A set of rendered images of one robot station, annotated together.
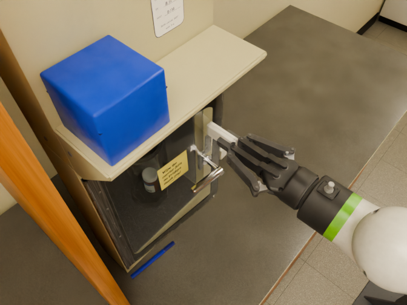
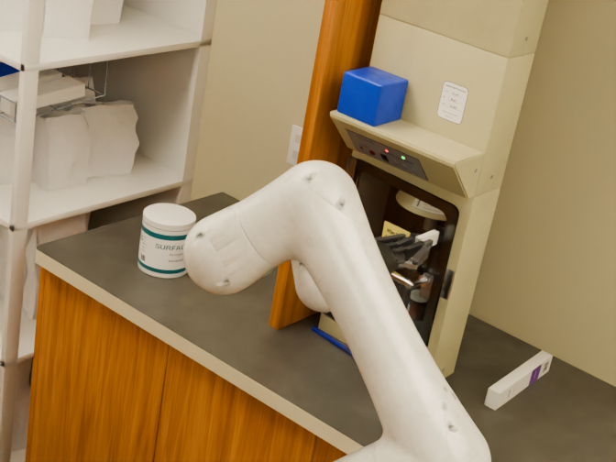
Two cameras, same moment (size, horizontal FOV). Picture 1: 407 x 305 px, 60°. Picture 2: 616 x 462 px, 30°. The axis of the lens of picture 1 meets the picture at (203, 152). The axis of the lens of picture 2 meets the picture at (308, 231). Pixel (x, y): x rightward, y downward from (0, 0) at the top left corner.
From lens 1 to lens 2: 222 cm
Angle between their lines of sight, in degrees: 67
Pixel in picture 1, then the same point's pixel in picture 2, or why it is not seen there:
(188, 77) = (416, 137)
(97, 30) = (408, 75)
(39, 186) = (316, 85)
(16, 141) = (324, 55)
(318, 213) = not seen: hidden behind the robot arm
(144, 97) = (366, 89)
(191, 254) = (343, 367)
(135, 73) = (376, 80)
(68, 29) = (396, 62)
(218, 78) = (417, 144)
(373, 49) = not seen: outside the picture
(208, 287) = (306, 373)
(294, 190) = not seen: hidden behind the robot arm
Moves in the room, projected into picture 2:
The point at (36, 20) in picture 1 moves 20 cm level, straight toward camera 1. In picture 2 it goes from (387, 47) to (306, 46)
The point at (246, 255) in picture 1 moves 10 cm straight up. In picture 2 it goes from (346, 402) to (355, 363)
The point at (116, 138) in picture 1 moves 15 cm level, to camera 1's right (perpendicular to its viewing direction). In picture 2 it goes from (346, 95) to (351, 119)
